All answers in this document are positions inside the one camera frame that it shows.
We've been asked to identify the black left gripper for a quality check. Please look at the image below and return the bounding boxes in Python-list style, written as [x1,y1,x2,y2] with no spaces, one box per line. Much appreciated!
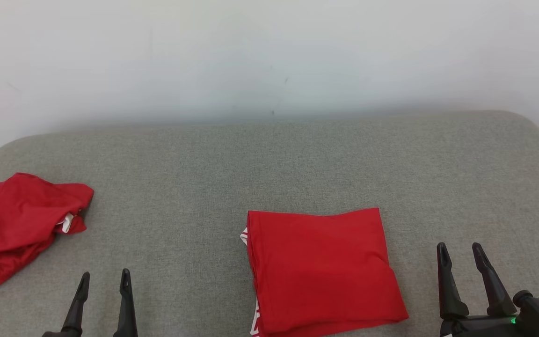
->
[42,268,138,337]

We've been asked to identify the red basketball jersey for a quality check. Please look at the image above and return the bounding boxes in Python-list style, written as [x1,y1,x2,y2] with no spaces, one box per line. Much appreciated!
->
[240,207,409,337]

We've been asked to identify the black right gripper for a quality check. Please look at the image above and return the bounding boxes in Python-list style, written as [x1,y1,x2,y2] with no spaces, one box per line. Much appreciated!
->
[437,242,532,337]

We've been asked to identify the red shorts with white stripe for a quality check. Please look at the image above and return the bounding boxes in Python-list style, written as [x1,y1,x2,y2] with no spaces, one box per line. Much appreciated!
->
[0,172,95,291]

